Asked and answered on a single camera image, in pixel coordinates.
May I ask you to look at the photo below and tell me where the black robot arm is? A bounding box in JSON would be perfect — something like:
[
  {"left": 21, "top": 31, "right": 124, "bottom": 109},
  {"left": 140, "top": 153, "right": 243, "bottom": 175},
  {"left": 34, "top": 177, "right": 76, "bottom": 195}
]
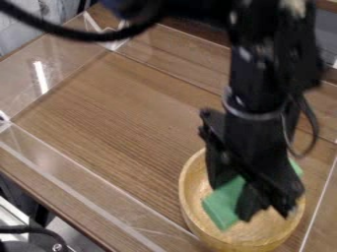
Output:
[{"left": 0, "top": 0, "right": 323, "bottom": 221}]

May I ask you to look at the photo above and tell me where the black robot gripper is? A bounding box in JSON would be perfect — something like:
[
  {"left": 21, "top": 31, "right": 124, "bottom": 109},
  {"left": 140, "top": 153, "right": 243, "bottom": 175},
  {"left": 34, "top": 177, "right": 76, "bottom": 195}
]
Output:
[{"left": 199, "top": 108, "right": 303, "bottom": 222}]

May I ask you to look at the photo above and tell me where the black cable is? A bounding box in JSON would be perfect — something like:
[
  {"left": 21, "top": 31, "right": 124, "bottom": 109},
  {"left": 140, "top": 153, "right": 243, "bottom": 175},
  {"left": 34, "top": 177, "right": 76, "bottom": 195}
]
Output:
[{"left": 0, "top": 225, "right": 69, "bottom": 252}]

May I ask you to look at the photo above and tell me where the black metal mount with screw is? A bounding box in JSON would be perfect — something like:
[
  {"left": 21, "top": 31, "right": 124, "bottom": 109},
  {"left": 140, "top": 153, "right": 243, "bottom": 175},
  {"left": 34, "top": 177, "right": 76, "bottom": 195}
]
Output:
[{"left": 27, "top": 228, "right": 76, "bottom": 252}]

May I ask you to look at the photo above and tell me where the clear acrylic corner bracket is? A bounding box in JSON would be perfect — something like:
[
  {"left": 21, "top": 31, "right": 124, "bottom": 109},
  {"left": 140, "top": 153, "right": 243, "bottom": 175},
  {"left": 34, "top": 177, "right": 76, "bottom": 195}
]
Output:
[{"left": 82, "top": 12, "right": 128, "bottom": 51}]

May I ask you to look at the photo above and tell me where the clear acrylic tray enclosure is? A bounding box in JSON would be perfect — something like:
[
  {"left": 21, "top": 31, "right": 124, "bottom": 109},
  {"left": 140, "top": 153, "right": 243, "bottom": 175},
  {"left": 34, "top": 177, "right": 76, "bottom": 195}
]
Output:
[{"left": 0, "top": 9, "right": 337, "bottom": 252}]

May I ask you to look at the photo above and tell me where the brown wooden bowl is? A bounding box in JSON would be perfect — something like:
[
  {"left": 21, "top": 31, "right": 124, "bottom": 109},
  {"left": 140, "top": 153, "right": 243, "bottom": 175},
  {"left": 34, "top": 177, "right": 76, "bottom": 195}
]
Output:
[{"left": 179, "top": 149, "right": 304, "bottom": 252}]

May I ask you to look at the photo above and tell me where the green rectangular block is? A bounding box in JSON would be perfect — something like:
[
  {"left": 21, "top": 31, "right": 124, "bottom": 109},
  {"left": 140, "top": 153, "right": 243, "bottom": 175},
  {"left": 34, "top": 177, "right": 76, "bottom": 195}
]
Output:
[{"left": 200, "top": 157, "right": 304, "bottom": 232}]

